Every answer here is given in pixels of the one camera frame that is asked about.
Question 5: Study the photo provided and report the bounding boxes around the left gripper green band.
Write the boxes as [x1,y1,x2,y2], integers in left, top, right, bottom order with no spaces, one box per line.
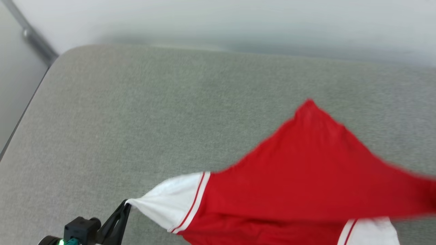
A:
[37,199,132,245]

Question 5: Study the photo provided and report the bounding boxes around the red garment with white trim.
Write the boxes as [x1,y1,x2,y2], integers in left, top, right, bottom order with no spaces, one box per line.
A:
[125,98,436,245]

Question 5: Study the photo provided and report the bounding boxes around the grey metal floor rail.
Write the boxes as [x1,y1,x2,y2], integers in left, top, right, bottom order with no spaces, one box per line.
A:
[0,0,59,160]

